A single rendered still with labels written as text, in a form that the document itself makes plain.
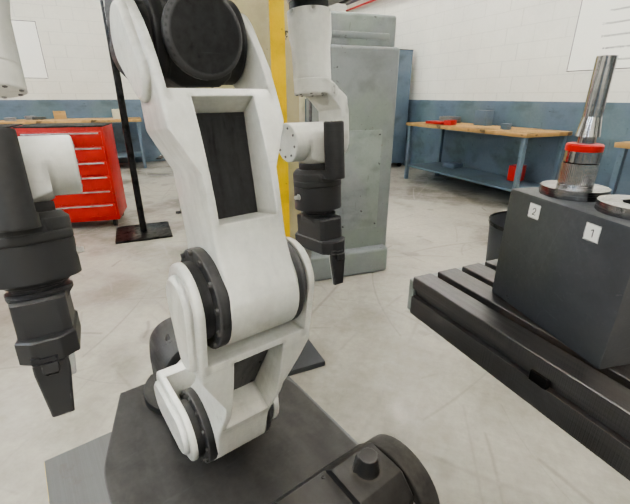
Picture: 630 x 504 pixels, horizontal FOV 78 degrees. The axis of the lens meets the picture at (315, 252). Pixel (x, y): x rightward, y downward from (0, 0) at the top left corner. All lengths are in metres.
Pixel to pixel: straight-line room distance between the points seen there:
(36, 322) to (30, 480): 1.42
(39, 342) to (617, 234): 0.65
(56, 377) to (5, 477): 1.46
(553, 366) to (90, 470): 1.06
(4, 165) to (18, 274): 0.11
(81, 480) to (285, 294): 0.83
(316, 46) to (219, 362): 0.51
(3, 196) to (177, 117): 0.19
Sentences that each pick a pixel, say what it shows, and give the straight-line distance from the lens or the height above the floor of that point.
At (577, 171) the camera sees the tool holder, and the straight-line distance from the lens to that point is 0.67.
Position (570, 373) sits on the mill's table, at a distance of 0.61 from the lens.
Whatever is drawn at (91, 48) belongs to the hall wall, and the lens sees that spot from 8.95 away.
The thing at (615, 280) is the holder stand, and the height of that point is 1.06.
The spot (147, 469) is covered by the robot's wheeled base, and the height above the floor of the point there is 0.57.
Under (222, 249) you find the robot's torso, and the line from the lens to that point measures 0.50.
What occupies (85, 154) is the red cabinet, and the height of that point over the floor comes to 0.75.
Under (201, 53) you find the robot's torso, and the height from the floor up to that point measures 1.32.
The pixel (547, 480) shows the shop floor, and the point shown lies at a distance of 1.80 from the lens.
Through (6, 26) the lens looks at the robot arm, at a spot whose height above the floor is 1.33.
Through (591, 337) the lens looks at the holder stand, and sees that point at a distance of 0.62.
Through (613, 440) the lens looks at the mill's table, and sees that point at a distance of 0.61.
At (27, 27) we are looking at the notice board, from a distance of 9.07.
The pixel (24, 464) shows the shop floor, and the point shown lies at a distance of 1.96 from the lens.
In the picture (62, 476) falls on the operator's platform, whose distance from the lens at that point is 1.26.
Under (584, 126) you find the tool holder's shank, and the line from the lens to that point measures 0.68.
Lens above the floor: 1.27
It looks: 22 degrees down
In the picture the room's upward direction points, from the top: straight up
